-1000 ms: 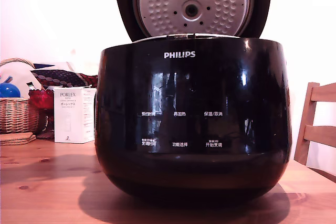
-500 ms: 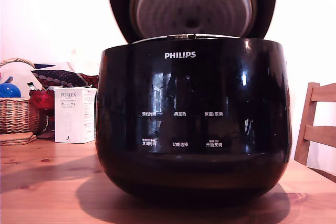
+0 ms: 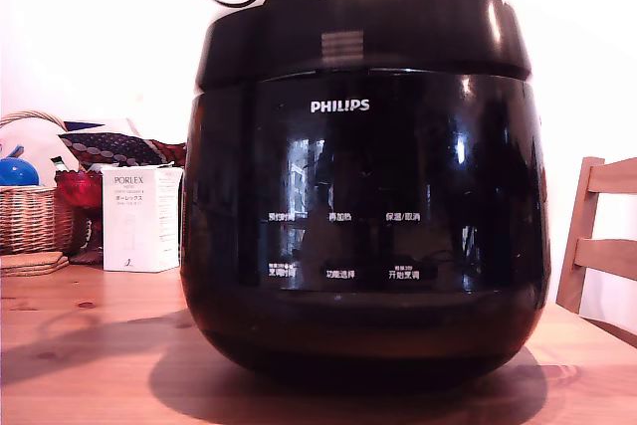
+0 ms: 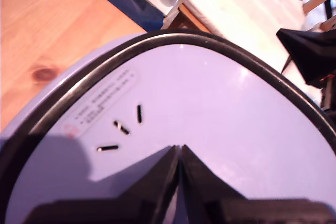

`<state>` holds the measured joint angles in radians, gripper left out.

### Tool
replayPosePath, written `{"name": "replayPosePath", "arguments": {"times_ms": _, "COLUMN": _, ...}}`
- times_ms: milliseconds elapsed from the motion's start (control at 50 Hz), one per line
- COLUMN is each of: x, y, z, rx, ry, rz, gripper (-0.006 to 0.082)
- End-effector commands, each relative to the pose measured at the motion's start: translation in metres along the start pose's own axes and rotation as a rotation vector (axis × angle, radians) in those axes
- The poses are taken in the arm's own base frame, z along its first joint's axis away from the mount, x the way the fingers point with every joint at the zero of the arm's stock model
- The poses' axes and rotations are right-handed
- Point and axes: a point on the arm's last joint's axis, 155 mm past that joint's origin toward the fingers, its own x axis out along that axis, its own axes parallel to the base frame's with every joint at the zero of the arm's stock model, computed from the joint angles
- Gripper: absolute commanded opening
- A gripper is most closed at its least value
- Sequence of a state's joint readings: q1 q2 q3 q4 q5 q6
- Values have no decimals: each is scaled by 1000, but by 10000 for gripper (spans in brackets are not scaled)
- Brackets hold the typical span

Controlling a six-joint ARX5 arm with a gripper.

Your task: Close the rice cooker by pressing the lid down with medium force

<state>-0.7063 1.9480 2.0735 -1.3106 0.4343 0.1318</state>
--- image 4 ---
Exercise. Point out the rice cooker lid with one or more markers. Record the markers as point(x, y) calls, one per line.
point(210, 98)

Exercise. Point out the white cushion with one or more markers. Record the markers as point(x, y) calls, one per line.
point(244, 11)

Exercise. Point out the dark blue bag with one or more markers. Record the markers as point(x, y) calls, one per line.
point(134, 6)

